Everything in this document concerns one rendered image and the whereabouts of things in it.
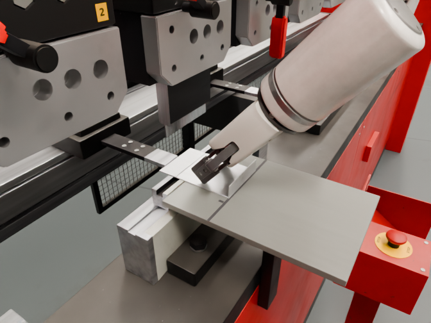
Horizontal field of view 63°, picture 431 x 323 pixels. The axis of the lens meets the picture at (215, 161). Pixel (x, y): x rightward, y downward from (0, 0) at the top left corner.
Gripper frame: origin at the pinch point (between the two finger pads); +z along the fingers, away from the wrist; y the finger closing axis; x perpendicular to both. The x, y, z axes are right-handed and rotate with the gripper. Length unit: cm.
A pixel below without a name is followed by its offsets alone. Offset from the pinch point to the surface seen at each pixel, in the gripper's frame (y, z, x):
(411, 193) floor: -167, 55, 92
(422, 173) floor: -195, 53, 95
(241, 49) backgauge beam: -71, 25, -24
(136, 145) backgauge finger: 0.5, 12.1, -11.2
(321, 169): -29.5, 5.1, 16.8
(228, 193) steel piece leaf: 4.3, -2.0, 4.6
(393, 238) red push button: -23.3, -1.5, 34.9
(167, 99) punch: 5.8, -6.2, -10.4
